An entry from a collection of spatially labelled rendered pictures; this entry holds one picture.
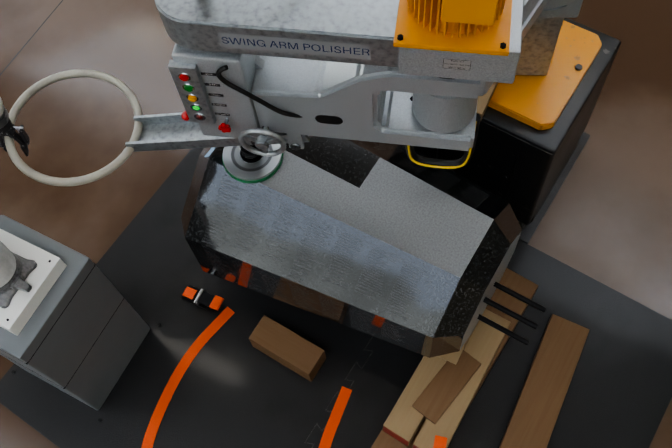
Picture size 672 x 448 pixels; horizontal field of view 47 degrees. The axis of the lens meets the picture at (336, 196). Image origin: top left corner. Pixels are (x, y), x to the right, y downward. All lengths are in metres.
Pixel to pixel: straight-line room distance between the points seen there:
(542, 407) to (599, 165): 1.21
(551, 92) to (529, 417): 1.26
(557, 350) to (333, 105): 1.56
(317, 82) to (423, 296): 0.84
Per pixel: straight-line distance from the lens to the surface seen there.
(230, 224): 2.89
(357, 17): 2.03
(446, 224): 2.68
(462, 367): 3.15
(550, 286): 3.53
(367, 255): 2.69
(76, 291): 2.88
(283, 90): 2.28
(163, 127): 2.87
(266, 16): 2.06
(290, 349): 3.26
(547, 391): 3.31
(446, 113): 2.26
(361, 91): 2.20
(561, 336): 3.38
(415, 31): 1.97
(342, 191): 2.74
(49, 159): 4.11
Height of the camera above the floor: 3.25
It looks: 62 degrees down
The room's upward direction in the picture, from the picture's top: 7 degrees counter-clockwise
